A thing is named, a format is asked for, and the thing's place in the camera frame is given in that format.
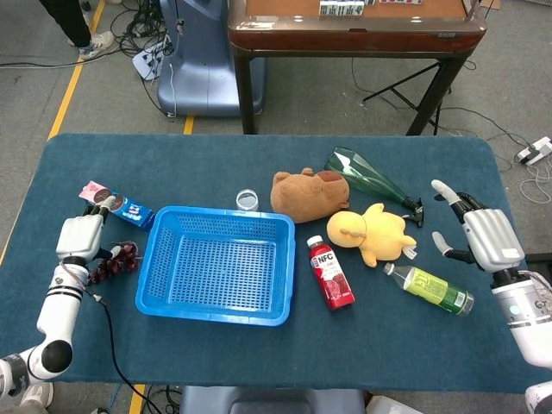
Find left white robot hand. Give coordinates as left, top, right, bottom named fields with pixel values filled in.
left=55, top=194, right=122, bottom=264

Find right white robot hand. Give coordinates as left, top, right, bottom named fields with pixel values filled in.
left=430, top=179, right=526, bottom=273

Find bunch of dark red grapes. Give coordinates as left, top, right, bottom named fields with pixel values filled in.
left=87, top=241, right=143, bottom=285

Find clear plastic cup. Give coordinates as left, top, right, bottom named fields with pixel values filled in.
left=235, top=188, right=260, bottom=212

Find blue pink cookie box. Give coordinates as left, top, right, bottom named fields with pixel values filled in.
left=78, top=179, right=156, bottom=230

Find clear bottle with green label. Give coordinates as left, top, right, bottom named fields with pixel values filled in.
left=383, top=261, right=475, bottom=317

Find white power strip black adapter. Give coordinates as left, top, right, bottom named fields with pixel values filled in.
left=515, top=135, right=552, bottom=166

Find yellow dinosaur plush toy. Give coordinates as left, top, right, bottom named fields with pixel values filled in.
left=326, top=203, right=418, bottom=268

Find red NFC juice bottle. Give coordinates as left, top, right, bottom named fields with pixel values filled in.
left=306, top=235, right=356, bottom=311

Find white power strip with plugs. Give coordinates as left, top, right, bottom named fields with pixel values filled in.
left=131, top=41, right=173, bottom=82

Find brown capybara plush toy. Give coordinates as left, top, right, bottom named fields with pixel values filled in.
left=270, top=167, right=351, bottom=224

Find blue perforated plastic basket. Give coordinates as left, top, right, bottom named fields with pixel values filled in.
left=135, top=204, right=297, bottom=328

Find person in black clothes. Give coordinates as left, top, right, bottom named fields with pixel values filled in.
left=41, top=0, right=116, bottom=61

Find teal table cloth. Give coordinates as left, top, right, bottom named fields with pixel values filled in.
left=0, top=132, right=552, bottom=394

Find brown mahjong table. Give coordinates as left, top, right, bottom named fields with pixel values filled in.
left=227, top=0, right=488, bottom=135

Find grey-blue robot torso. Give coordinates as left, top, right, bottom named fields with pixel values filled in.
left=179, top=386, right=367, bottom=414

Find mahjong tile row green prints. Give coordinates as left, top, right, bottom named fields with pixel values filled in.
left=318, top=0, right=366, bottom=17

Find white right arm cable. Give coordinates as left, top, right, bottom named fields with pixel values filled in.
left=521, top=269, right=552, bottom=294

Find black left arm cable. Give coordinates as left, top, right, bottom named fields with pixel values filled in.
left=84, top=288, right=163, bottom=414

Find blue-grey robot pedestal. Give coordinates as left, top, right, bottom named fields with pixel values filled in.
left=156, top=0, right=266, bottom=117

